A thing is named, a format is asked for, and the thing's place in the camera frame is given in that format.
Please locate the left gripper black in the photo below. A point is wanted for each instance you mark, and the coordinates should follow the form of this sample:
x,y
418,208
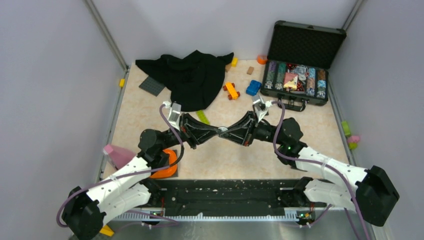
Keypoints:
x,y
195,132

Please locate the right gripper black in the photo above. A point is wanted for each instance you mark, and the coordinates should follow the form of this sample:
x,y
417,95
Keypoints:
x,y
250,121

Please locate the black garment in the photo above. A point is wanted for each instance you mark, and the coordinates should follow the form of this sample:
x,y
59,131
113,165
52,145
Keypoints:
x,y
194,81

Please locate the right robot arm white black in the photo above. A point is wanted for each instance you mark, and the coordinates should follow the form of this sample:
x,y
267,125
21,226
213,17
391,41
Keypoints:
x,y
369,191

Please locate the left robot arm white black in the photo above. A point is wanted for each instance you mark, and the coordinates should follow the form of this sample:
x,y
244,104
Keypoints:
x,y
87,210

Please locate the lime green lego plate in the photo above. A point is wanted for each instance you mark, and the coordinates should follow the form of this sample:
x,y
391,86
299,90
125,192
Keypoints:
x,y
202,117

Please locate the blue toy car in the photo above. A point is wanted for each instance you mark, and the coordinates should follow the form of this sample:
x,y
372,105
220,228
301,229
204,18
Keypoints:
x,y
253,88

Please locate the yellow toy car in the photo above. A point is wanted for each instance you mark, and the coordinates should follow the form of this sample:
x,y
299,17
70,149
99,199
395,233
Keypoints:
x,y
232,93

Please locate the orange curved toy piece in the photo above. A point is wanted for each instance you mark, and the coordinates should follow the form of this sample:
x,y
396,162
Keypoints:
x,y
169,172

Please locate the grey lego baseplate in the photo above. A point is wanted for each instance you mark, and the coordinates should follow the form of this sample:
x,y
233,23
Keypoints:
x,y
152,86

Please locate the tan wooden block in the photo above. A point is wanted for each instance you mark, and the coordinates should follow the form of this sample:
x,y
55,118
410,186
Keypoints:
x,y
250,70

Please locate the brown wooden block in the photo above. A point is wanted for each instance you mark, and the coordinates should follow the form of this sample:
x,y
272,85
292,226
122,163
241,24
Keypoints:
x,y
228,67

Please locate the yellow lego brick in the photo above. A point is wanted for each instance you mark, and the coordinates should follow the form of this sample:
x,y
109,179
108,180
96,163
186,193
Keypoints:
x,y
234,62

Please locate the orange round object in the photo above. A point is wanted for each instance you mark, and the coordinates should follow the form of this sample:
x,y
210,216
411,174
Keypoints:
x,y
262,59

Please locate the black poker chip case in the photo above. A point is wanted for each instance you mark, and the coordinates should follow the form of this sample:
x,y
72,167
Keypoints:
x,y
298,60

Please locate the pink plastic piece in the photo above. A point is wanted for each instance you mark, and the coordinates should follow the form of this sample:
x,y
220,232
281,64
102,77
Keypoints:
x,y
118,156

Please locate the yellow wedge block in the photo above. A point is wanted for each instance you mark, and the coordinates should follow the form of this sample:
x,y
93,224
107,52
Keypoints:
x,y
107,231

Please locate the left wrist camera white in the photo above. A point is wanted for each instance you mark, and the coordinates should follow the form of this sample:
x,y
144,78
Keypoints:
x,y
174,115

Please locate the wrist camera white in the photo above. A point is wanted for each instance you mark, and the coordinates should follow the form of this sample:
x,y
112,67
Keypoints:
x,y
260,107
174,115

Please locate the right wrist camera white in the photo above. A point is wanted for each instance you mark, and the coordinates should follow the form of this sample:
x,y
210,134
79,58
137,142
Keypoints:
x,y
260,107

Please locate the small yellow brick on rail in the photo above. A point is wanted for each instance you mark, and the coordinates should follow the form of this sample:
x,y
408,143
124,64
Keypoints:
x,y
122,83

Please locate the pink green toys on rail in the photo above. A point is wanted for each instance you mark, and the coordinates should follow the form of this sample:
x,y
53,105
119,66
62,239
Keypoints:
x,y
352,140

